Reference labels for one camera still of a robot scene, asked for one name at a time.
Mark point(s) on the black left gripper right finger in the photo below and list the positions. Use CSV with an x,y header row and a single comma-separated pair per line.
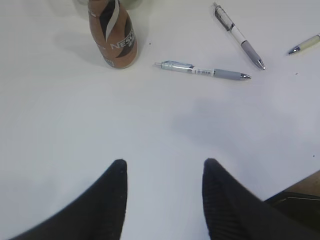
x,y
232,212

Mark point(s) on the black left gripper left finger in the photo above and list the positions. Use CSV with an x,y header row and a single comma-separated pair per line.
x,y
97,214

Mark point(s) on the grey grip pen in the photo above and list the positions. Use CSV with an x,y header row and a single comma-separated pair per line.
x,y
230,26
191,69

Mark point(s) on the brown coffee drink bottle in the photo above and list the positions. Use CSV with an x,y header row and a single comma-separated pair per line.
x,y
112,30

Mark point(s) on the beige grip white pen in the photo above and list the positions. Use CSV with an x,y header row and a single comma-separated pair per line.
x,y
305,44

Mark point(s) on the green wavy glass plate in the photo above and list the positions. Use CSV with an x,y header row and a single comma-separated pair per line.
x,y
128,4

